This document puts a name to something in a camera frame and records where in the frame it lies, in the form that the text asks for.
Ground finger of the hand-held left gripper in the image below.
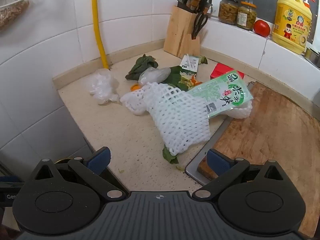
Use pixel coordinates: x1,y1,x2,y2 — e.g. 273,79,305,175
0,176,23,183

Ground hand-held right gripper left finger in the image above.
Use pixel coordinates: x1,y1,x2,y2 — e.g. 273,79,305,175
34,147,127,201

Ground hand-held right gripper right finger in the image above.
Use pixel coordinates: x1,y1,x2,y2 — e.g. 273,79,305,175
192,149,288,202

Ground small white foam net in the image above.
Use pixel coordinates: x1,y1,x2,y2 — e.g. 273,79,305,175
226,102,253,119

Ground large white foam net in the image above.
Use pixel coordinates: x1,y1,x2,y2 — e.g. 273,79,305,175
120,81,212,155

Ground green plastic packet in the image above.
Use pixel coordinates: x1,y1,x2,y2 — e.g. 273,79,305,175
186,70,253,119

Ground clear plastic bag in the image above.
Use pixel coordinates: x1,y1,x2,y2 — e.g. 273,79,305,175
89,69,120,105
138,67,172,85

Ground red box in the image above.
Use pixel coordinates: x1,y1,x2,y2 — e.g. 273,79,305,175
210,63,245,80

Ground dark green leaf bunch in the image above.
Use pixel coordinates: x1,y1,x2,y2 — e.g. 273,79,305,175
125,54,158,80

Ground green milk carton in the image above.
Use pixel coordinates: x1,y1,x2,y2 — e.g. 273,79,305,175
180,54,199,75

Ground wooden cutting board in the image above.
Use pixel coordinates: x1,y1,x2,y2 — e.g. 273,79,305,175
197,81,320,238

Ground wooden knife block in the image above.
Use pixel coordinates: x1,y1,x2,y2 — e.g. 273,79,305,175
163,5,210,58

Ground yellow pipe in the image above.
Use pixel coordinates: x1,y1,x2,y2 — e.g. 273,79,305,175
90,0,110,70

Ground red tomato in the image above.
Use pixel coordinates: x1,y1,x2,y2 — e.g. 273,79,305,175
253,19,271,37

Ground black kitchen scissors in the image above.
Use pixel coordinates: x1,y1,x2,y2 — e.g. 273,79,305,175
191,12,209,40

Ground steel pot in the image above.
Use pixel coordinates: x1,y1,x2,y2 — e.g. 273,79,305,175
305,47,320,69

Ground glass jar of pickles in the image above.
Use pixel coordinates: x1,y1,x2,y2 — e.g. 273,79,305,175
236,1,257,31
218,0,239,25

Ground yellow dish soap bottle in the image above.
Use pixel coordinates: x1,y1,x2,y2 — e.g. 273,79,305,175
272,0,313,55

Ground clear bag of grain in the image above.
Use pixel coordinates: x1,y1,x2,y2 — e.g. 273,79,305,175
0,0,50,32

